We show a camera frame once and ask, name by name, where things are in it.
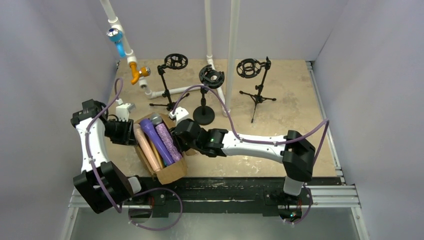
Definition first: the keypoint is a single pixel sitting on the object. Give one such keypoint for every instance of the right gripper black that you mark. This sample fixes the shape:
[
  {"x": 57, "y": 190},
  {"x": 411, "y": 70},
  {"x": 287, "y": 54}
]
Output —
[{"x": 180, "y": 135}]

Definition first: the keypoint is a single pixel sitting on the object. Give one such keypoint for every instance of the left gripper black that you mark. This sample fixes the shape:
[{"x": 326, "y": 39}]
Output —
[{"x": 125, "y": 133}]

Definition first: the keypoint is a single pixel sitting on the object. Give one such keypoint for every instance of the brown cardboard box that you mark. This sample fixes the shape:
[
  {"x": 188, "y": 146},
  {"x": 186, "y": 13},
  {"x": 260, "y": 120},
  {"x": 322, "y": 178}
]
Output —
[{"x": 167, "y": 174}]

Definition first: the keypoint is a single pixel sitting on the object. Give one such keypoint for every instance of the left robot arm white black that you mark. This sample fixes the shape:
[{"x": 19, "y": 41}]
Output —
[{"x": 101, "y": 184}]

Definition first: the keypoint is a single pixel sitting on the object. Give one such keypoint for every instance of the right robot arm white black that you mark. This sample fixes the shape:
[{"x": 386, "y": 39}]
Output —
[{"x": 292, "y": 150}]

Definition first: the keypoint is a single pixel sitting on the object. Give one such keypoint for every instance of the pink microphone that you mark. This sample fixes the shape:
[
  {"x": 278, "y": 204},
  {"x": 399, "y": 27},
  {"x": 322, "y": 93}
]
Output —
[{"x": 146, "y": 148}]

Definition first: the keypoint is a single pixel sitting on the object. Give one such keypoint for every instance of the glitter purple microphone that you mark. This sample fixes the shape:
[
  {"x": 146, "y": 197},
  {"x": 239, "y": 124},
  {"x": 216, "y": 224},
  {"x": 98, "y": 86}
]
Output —
[{"x": 165, "y": 137}]

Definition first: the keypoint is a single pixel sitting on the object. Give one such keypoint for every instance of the orange toy microphone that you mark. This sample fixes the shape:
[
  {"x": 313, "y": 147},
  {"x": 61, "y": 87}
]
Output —
[{"x": 137, "y": 73}]

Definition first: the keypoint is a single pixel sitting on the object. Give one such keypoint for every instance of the blue toy microphone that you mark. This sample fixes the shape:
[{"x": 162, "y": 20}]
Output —
[{"x": 115, "y": 35}]

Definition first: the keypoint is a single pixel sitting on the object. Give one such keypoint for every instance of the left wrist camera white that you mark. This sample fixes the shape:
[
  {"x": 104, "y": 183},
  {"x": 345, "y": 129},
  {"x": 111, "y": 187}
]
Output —
[{"x": 123, "y": 110}]

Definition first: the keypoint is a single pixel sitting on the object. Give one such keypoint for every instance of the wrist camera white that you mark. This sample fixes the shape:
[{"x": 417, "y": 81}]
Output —
[
  {"x": 178, "y": 115},
  {"x": 123, "y": 110}
]

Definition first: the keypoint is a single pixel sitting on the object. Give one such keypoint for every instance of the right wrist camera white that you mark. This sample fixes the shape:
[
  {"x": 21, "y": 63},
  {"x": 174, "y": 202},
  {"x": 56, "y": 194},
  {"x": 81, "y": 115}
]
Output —
[{"x": 178, "y": 115}]

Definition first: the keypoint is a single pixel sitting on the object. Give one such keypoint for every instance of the white PVC pipe frame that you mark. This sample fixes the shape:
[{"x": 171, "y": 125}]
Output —
[{"x": 226, "y": 95}]

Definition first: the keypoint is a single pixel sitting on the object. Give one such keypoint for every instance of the black table edge rail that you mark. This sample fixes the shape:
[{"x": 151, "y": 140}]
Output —
[{"x": 221, "y": 195}]

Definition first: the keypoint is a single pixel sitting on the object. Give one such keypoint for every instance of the aluminium frame rail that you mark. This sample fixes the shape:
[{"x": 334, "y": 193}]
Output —
[{"x": 334, "y": 215}]

